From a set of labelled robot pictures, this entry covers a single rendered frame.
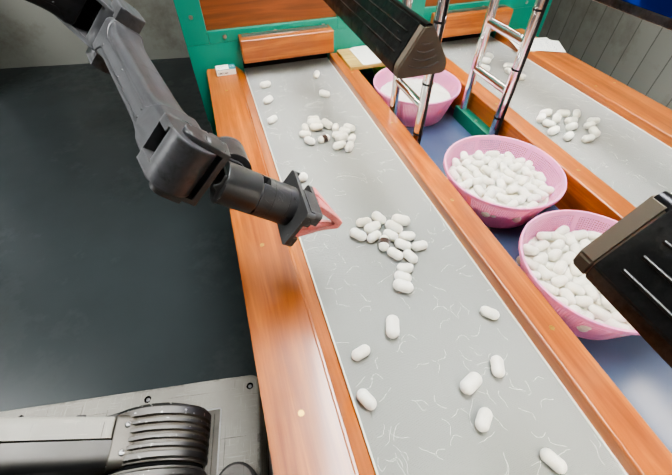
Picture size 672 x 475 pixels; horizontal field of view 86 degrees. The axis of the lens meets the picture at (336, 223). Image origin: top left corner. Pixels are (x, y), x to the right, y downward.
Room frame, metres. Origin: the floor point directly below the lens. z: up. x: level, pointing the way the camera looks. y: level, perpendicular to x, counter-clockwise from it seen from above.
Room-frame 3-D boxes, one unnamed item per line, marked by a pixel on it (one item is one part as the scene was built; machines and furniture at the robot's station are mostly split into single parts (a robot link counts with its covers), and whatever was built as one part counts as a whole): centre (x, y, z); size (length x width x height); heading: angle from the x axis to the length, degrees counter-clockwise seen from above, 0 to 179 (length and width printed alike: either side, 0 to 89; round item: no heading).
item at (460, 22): (1.43, -0.49, 0.83); 0.30 x 0.06 x 0.07; 108
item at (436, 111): (1.07, -0.25, 0.72); 0.27 x 0.27 x 0.10
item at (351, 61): (1.28, -0.18, 0.77); 0.33 x 0.15 x 0.01; 108
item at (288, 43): (1.22, 0.16, 0.83); 0.30 x 0.06 x 0.07; 108
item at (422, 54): (0.82, -0.03, 1.08); 0.62 x 0.08 x 0.07; 18
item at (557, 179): (0.65, -0.38, 0.72); 0.27 x 0.27 x 0.10
